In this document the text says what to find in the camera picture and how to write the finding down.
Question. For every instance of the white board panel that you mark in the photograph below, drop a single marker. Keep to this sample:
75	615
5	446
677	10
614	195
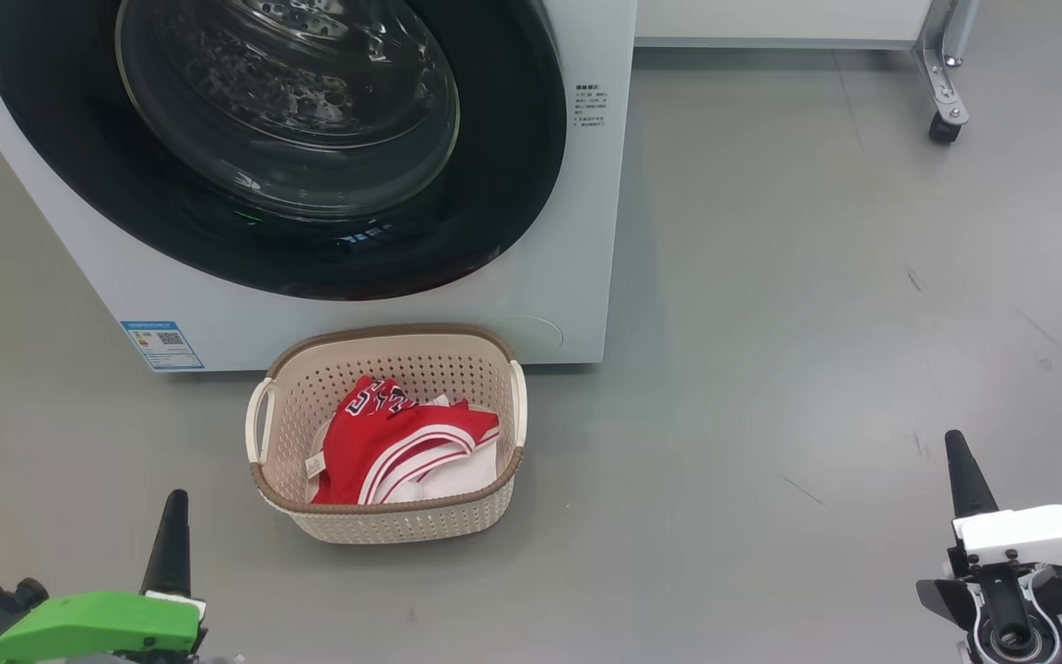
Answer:
771	20

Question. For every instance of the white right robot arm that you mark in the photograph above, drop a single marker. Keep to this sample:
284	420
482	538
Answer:
1010	636

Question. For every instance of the black caster wheel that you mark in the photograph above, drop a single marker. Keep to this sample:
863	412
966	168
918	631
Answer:
946	129

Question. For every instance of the red and white printed jersey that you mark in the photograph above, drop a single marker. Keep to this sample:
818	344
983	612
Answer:
374	443

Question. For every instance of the black printed text label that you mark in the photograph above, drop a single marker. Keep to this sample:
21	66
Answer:
590	105

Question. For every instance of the cream perforated laundry basket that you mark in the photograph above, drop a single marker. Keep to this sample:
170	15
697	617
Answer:
402	527

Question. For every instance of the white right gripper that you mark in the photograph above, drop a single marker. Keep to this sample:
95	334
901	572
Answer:
1038	535

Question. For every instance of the stainless steel washing machine drum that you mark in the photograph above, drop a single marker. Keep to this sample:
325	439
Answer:
291	92

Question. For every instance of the blue energy label sticker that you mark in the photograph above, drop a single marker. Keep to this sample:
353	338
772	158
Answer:
162	346

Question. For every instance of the black round glass washer door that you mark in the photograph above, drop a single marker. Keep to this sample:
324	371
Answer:
513	166

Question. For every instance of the white front-load washing machine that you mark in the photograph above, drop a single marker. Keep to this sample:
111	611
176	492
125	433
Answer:
540	295

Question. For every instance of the silver metal frame leg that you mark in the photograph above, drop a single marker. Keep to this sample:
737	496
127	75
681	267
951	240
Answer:
944	46

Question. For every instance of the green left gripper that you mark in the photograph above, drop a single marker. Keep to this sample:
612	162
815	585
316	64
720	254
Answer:
98	622

